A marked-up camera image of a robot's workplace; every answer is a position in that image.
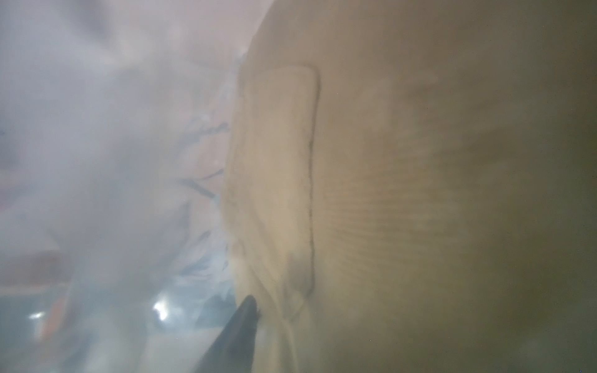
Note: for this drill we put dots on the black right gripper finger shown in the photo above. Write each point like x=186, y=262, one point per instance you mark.
x=233, y=349

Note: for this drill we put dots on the beige corduroy trousers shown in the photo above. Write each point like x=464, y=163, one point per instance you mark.
x=411, y=186

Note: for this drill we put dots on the clear plastic vacuum bag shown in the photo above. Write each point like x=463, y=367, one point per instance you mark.
x=116, y=118

